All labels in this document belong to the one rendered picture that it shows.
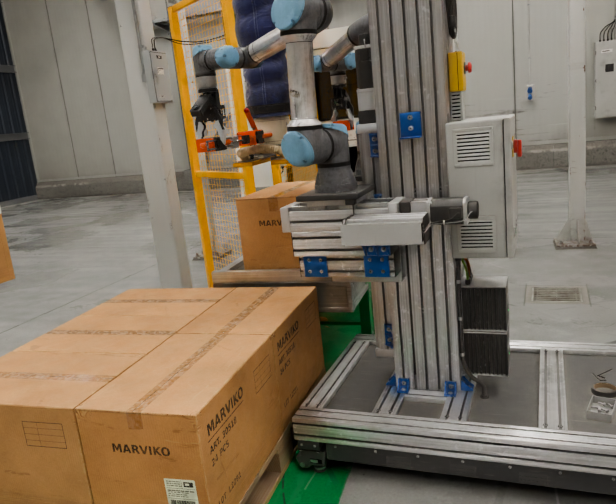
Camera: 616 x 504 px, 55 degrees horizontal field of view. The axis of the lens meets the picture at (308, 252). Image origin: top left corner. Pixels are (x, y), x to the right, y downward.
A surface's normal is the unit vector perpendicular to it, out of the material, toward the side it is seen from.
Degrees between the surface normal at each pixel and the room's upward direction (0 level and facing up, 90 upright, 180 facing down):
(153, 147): 90
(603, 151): 90
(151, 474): 90
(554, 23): 90
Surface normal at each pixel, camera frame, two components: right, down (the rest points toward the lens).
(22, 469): -0.29, 0.24
